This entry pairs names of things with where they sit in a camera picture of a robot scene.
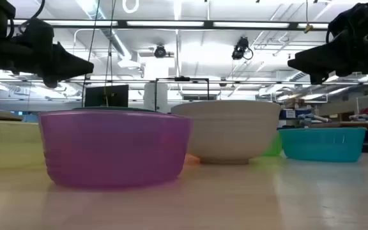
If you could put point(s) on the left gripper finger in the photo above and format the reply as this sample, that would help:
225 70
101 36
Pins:
69 65

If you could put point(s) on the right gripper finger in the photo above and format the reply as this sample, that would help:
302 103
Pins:
324 62

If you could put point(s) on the teal plastic bowl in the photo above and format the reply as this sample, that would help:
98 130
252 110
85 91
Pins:
323 143

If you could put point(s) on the light green plastic bowl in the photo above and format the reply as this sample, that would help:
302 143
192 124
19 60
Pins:
276 147

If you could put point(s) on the hanging yellow connector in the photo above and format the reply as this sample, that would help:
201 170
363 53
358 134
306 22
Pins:
308 28

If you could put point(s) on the black computer monitor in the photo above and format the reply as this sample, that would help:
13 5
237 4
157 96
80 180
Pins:
106 96

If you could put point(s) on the blue box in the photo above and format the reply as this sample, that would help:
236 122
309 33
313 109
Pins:
294 113

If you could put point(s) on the yellow plastic bowl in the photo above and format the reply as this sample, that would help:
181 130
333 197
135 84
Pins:
10 143

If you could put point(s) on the white cabinet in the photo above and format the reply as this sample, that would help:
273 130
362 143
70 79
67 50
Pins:
156 96

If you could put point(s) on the purple plastic bowl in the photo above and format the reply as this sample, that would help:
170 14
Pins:
113 147

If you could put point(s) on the black overhead beam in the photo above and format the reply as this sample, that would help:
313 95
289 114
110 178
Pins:
208 24

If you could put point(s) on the orange plastic bowl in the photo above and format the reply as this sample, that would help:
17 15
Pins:
192 159

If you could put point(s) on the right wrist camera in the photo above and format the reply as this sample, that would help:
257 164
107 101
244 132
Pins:
347 19

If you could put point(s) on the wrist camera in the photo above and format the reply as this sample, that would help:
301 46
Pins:
38 30
347 19

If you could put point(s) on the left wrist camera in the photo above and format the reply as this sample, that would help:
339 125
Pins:
38 30

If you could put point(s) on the black ceiling camera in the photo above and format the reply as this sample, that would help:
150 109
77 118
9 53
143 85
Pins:
160 51
241 48

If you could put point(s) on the black metal stand frame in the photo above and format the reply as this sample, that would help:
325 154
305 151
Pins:
181 79

